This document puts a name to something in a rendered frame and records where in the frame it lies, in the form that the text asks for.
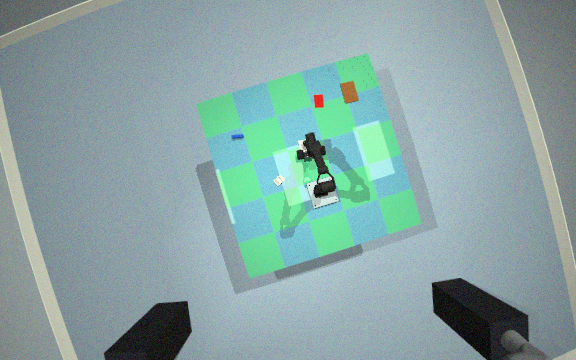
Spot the brown rectangular block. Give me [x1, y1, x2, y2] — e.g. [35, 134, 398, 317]
[340, 80, 359, 103]

